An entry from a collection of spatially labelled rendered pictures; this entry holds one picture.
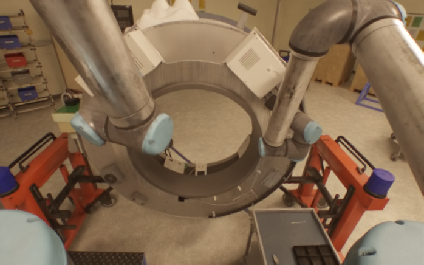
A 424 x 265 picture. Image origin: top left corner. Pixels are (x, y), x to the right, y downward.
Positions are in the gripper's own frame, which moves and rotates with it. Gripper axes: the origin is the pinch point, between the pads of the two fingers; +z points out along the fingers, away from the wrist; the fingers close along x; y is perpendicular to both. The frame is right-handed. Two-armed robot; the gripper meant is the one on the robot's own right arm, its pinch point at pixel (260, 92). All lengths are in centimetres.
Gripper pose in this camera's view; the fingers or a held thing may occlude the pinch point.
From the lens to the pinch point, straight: 115.6
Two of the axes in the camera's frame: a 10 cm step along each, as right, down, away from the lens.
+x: 6.8, -7.2, -1.7
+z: -4.4, -5.8, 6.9
